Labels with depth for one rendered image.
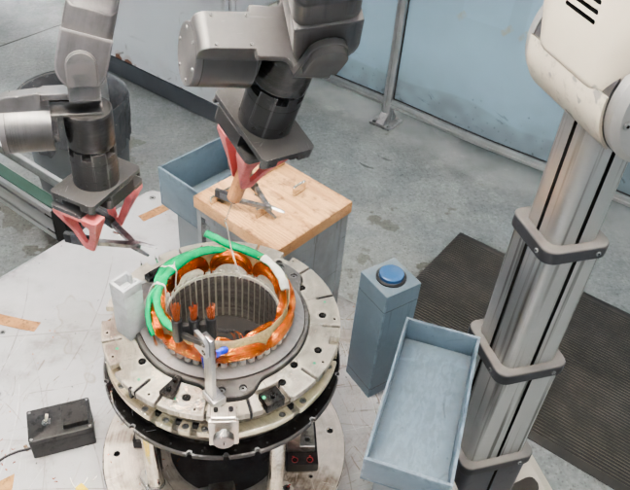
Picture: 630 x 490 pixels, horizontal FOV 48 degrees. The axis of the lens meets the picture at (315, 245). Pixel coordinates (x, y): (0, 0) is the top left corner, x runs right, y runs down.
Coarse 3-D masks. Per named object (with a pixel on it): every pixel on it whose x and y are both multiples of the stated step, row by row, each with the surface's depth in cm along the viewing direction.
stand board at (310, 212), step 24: (288, 168) 128; (264, 192) 122; (288, 192) 122; (312, 192) 123; (336, 192) 123; (216, 216) 118; (240, 216) 117; (264, 216) 117; (288, 216) 118; (312, 216) 118; (336, 216) 120; (264, 240) 112; (288, 240) 113
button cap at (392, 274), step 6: (390, 264) 113; (384, 270) 112; (390, 270) 112; (396, 270) 112; (402, 270) 113; (384, 276) 111; (390, 276) 111; (396, 276) 111; (402, 276) 111; (390, 282) 111; (396, 282) 111
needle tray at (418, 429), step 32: (416, 320) 101; (416, 352) 102; (448, 352) 102; (416, 384) 98; (448, 384) 98; (384, 416) 93; (416, 416) 93; (448, 416) 94; (384, 448) 89; (416, 448) 90; (448, 448) 90; (384, 480) 85; (416, 480) 83; (448, 480) 85
